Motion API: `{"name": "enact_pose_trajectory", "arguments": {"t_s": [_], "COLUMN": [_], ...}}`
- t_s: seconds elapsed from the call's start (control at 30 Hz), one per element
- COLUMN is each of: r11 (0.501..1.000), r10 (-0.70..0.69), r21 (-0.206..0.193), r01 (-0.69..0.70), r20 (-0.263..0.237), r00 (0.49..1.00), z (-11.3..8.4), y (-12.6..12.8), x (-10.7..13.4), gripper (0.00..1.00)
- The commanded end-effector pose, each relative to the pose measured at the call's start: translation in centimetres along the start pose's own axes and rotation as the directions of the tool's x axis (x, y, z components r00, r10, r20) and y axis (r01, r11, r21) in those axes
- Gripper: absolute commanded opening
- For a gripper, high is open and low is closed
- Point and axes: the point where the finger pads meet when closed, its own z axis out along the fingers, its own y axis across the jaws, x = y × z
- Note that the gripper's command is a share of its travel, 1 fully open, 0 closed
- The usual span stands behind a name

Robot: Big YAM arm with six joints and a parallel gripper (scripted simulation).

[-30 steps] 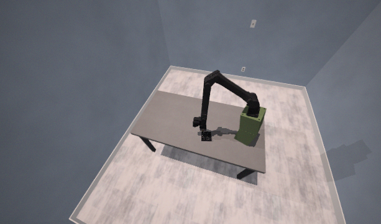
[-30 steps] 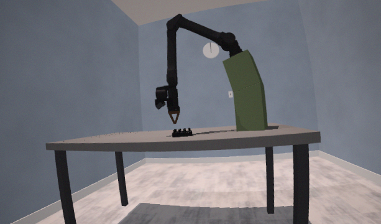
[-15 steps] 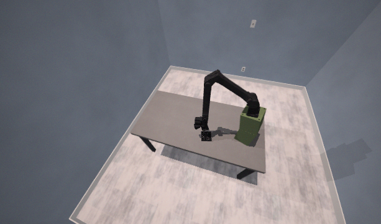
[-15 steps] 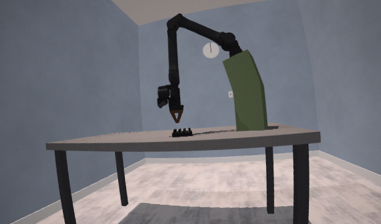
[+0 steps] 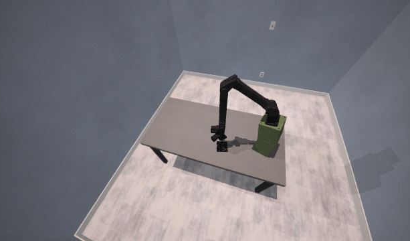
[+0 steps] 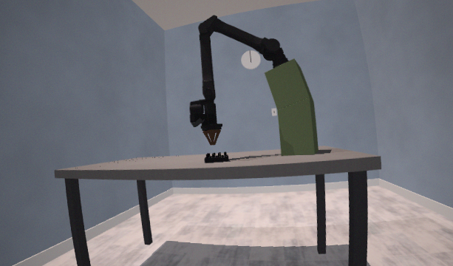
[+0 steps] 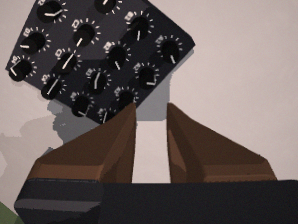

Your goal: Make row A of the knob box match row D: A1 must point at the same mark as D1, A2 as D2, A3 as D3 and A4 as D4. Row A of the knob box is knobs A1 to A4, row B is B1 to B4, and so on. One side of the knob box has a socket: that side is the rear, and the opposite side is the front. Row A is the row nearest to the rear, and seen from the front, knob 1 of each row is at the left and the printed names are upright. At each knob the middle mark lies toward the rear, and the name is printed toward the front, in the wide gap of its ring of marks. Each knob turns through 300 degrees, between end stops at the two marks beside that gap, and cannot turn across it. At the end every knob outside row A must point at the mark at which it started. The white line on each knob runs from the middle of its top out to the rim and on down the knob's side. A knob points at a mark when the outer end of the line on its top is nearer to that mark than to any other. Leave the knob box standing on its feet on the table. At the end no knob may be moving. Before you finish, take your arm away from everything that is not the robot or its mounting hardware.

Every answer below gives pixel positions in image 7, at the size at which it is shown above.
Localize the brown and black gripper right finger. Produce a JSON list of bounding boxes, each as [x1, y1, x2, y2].
[[166, 103, 277, 183]]

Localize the black knob box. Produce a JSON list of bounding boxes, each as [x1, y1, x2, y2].
[[5, 0, 195, 124]]

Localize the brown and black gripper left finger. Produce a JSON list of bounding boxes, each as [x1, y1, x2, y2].
[[25, 103, 136, 183]]

